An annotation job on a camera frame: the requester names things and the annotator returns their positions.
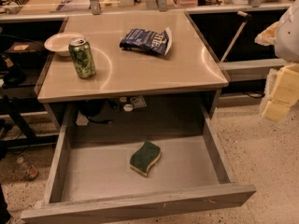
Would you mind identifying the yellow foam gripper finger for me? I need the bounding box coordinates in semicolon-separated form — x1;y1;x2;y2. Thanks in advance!
261;63;299;120
254;21;278;46

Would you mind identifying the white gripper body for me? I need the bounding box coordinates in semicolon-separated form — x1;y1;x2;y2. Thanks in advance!
275;0;299;63

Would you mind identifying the green and yellow sponge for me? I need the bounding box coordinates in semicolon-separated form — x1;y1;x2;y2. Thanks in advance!
129;141;162;177

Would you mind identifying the beige top counter cabinet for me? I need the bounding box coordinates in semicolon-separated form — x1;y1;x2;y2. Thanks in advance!
34;10;231;130

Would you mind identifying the grey open drawer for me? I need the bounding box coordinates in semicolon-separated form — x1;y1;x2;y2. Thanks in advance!
21;97;255;224

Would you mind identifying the metal rod with black tip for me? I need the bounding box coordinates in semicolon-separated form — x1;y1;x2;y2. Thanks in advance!
221;11;251;63

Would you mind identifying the blue chip bag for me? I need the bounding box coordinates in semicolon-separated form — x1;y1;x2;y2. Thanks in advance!
120;28;172;56

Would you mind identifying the green soda can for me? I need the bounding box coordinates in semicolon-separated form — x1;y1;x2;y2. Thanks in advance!
68;37;96;78

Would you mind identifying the white ceramic bowl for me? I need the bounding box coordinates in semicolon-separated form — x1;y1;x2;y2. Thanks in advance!
44;32;82;57

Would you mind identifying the plastic bottle on floor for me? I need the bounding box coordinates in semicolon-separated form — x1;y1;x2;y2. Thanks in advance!
17;157;38;180

